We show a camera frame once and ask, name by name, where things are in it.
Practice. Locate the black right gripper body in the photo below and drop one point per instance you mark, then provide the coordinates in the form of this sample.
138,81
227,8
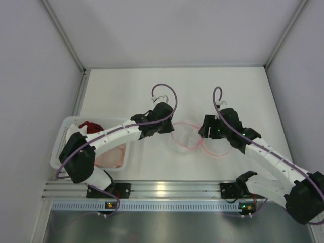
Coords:
207,127

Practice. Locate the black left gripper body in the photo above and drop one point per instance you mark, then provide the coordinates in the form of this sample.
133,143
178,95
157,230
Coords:
166,125

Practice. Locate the white mesh laundry bag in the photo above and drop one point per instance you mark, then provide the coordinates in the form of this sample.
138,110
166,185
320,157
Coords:
185,139

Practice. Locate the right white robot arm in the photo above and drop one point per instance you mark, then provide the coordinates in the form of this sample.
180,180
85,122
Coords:
298,191

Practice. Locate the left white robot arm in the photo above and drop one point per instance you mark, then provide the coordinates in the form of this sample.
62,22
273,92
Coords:
81,150

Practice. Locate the red bra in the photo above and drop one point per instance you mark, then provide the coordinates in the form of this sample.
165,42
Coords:
90,127

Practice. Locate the white plastic laundry basket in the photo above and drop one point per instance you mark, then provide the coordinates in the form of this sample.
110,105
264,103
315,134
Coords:
70,126

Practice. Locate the pink garment in basket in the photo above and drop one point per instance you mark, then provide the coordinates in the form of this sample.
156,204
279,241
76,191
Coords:
113,158

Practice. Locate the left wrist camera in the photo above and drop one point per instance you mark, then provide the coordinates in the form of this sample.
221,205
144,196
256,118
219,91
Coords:
159,99

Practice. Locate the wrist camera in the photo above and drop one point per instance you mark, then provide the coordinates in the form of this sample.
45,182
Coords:
221,103
159,99

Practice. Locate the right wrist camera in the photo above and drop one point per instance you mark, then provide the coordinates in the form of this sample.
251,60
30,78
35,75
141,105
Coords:
221,103

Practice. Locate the right aluminium frame post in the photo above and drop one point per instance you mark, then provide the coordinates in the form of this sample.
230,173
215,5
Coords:
296,15

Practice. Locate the aluminium frame post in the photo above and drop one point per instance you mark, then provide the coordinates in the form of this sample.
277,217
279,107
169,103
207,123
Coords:
62,33
296,15

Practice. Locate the aluminium mounting rail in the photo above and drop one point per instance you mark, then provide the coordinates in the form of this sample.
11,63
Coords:
141,190

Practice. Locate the white slotted cable duct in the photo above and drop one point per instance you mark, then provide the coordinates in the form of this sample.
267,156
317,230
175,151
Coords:
150,206

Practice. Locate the left aluminium frame post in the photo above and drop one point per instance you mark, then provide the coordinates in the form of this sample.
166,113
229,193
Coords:
62,33

